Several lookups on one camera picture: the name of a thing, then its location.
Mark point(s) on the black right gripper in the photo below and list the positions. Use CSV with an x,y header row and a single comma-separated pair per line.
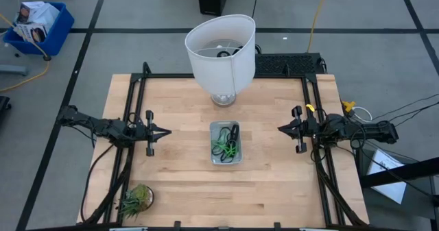
x,y
308,128

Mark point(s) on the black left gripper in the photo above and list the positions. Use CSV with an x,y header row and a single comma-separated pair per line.
x,y
142,131

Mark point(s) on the small thick black rubber band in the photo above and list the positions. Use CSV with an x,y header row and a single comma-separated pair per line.
x,y
234,131

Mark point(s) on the green rubber band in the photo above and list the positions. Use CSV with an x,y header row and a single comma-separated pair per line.
x,y
219,144
230,148
220,136

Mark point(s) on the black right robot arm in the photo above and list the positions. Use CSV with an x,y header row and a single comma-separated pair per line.
x,y
370,131

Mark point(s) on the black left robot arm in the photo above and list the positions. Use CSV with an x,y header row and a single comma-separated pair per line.
x,y
106,126

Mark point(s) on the white plastic bin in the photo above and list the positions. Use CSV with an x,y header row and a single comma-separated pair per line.
x,y
214,159

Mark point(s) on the black perforated panel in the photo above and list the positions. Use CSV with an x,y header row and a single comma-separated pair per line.
x,y
284,64

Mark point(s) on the small potted green plant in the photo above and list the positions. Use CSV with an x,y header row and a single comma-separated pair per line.
x,y
137,200

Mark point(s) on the white shade table lamp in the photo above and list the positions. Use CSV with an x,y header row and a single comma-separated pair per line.
x,y
219,70

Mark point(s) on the white label strip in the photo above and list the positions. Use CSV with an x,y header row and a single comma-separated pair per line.
x,y
319,229
128,229

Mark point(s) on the white paper sheet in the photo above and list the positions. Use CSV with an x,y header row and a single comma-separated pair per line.
x,y
387,190

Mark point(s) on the black metal bar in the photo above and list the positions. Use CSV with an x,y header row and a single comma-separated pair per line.
x,y
404,172

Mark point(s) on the blue plastic crate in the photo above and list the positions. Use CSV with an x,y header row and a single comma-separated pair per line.
x,y
58,35

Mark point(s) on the dark side cart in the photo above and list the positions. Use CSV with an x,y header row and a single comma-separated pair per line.
x,y
422,207

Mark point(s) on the grey metal stand foot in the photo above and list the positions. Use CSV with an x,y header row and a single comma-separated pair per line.
x,y
13,70

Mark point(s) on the printed cardboard box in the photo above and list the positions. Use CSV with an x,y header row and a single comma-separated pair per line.
x,y
32,32

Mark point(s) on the white cardboard box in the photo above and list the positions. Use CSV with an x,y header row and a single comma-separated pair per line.
x,y
44,15

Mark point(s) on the black aluminium table frame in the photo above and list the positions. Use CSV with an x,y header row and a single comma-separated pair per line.
x,y
164,75

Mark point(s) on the small black frame bracket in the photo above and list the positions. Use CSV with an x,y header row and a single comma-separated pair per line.
x,y
177,225
277,225

